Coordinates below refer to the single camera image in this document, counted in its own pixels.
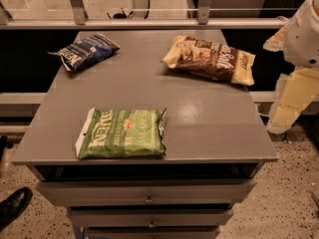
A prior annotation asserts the middle grey drawer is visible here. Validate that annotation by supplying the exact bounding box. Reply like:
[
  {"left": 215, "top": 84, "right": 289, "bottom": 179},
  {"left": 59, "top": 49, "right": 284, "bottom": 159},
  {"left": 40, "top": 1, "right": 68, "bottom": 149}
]
[{"left": 68, "top": 208, "right": 233, "bottom": 228}]

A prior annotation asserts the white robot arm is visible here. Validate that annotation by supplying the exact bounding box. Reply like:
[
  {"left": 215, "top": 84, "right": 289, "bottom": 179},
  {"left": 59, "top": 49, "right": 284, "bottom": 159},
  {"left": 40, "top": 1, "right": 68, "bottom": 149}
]
[{"left": 263, "top": 0, "right": 319, "bottom": 134}]

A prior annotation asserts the grey drawer cabinet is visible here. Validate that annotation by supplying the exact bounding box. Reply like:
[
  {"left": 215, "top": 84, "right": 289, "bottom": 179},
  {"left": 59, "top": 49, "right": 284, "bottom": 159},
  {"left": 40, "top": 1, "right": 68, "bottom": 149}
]
[{"left": 13, "top": 31, "right": 277, "bottom": 239}]

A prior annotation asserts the metal railing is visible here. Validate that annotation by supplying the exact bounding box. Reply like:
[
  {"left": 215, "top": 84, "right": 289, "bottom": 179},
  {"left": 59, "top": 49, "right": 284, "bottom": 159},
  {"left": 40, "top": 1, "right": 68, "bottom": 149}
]
[{"left": 0, "top": 0, "right": 288, "bottom": 30}]

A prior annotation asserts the brown chip bag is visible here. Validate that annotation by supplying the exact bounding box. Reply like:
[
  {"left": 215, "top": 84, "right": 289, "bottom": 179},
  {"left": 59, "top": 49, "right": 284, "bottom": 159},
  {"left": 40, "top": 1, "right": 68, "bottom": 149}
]
[{"left": 162, "top": 35, "right": 255, "bottom": 86}]

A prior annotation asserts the top grey drawer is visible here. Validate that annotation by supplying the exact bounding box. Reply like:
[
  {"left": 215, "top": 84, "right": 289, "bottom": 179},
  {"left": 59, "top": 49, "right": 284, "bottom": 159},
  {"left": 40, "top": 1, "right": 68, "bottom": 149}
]
[{"left": 37, "top": 179, "right": 256, "bottom": 207}]

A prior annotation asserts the black leather shoe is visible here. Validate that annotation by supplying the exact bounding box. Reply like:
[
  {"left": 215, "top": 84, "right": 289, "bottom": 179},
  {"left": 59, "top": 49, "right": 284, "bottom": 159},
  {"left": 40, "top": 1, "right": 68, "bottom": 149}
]
[{"left": 0, "top": 187, "right": 33, "bottom": 230}]

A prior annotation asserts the blue chip bag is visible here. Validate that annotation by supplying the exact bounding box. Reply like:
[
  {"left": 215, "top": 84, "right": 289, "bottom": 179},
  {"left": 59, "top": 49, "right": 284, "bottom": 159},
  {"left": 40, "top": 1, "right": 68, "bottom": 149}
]
[{"left": 50, "top": 33, "right": 120, "bottom": 72}]

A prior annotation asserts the green jalapeno chip bag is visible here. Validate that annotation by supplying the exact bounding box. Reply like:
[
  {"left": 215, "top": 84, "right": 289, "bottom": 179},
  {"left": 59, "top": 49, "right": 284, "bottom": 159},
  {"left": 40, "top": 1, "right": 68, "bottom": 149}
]
[{"left": 75, "top": 108, "right": 166, "bottom": 159}]

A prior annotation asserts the grey drawer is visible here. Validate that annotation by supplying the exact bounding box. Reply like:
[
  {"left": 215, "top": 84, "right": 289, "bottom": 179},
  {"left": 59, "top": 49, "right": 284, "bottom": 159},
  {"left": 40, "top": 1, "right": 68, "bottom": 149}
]
[
  {"left": 86, "top": 227, "right": 220, "bottom": 239},
  {"left": 68, "top": 208, "right": 233, "bottom": 228},
  {"left": 37, "top": 179, "right": 256, "bottom": 207}
]

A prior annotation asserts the bottom grey drawer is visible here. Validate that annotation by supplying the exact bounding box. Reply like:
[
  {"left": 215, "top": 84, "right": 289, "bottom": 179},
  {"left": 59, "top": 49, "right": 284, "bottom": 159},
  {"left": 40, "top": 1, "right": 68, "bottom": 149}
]
[{"left": 86, "top": 227, "right": 220, "bottom": 239}]

